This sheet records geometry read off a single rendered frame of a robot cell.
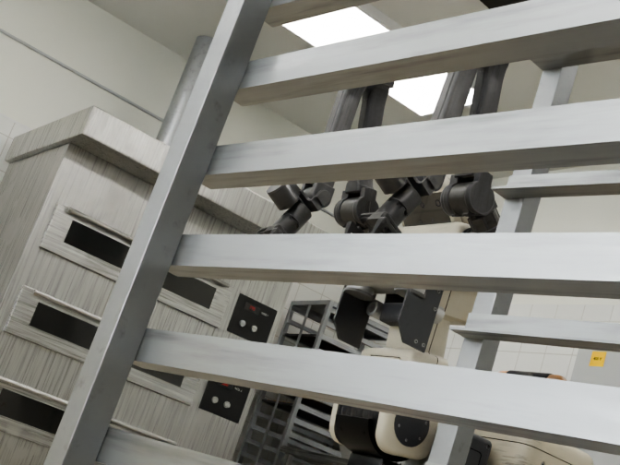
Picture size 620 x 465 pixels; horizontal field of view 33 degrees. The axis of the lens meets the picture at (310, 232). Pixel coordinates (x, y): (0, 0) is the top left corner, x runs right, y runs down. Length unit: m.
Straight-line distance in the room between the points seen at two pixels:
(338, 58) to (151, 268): 0.24
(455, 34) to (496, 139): 0.12
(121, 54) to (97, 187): 1.50
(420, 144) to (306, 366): 0.18
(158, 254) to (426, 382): 0.35
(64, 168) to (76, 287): 0.60
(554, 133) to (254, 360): 0.28
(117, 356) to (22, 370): 4.36
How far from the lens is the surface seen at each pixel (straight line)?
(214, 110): 0.97
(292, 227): 2.61
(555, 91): 1.34
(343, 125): 2.74
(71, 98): 6.53
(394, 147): 0.78
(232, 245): 0.88
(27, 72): 6.47
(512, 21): 0.77
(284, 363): 0.76
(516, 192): 1.26
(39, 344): 5.27
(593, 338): 1.13
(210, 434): 5.72
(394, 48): 0.84
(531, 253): 0.65
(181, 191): 0.94
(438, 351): 2.56
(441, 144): 0.74
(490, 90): 2.49
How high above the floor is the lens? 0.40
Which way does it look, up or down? 16 degrees up
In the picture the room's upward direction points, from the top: 19 degrees clockwise
